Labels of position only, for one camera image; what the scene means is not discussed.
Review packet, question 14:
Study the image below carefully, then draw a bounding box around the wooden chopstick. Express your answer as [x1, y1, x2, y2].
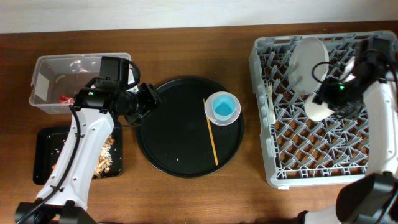
[205, 113, 219, 166]

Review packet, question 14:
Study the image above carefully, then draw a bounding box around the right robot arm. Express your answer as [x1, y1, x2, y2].
[295, 37, 397, 223]

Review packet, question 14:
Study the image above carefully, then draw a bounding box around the black rectangular tray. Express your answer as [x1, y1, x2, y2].
[32, 123, 123, 185]

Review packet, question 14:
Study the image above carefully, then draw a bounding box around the round black serving tray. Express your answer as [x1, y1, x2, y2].
[136, 77, 244, 178]

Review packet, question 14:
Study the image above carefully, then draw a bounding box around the red snack wrapper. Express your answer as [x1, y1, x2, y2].
[59, 95, 75, 104]

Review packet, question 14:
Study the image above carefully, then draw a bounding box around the pile of peanut shells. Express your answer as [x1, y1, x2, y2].
[93, 135, 115, 179]

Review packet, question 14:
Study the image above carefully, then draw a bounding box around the white plastic fork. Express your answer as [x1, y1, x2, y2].
[266, 81, 276, 125]

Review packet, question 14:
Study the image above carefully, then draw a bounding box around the clear plastic bin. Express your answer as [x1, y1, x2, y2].
[29, 52, 131, 114]

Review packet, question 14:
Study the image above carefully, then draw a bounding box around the grey plate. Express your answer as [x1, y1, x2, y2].
[288, 37, 329, 95]

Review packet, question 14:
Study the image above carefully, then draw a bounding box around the blue plastic cup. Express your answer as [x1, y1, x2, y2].
[212, 94, 236, 121]

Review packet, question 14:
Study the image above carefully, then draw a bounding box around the white paper cup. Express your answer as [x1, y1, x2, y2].
[304, 94, 335, 121]

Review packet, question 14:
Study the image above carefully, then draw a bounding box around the grey dishwasher rack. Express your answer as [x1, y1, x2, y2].
[248, 30, 398, 190]

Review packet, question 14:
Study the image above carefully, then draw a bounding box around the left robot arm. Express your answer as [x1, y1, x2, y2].
[15, 56, 162, 223]

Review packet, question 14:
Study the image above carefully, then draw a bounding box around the small white bowl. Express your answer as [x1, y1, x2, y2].
[204, 91, 241, 126]

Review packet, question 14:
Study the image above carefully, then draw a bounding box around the pile of white rice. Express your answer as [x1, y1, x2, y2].
[54, 136, 121, 162]

